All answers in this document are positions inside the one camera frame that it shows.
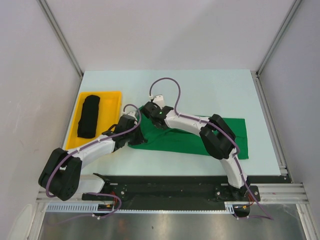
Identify green t-shirt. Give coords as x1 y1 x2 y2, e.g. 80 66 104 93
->
129 114 249 160

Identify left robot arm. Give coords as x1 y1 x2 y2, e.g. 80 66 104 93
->
38 111 145 201

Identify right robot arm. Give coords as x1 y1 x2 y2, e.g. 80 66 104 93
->
141 101 250 201

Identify yellow plastic tray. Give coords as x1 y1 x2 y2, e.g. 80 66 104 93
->
64 91 122 150

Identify rolled black t-shirt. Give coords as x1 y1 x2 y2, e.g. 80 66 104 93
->
77 95 100 139

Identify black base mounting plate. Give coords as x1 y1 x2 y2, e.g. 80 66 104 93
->
81 174 292 211

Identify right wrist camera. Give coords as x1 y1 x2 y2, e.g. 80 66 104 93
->
151 94 166 109

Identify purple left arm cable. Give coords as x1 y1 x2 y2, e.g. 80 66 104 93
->
46 104 143 222

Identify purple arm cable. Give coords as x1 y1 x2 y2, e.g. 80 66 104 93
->
148 77 275 221
46 104 143 222

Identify left aluminium corner post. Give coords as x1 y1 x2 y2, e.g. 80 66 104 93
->
36 0 84 79

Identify aluminium corner post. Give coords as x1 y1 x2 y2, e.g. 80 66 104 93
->
255 0 304 77
36 0 84 79

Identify white slotted cable duct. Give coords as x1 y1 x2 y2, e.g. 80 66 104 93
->
45 202 235 214

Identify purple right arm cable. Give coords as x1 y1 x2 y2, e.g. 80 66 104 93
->
148 77 275 221

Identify right aluminium corner post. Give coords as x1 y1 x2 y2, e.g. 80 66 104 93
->
255 0 304 77

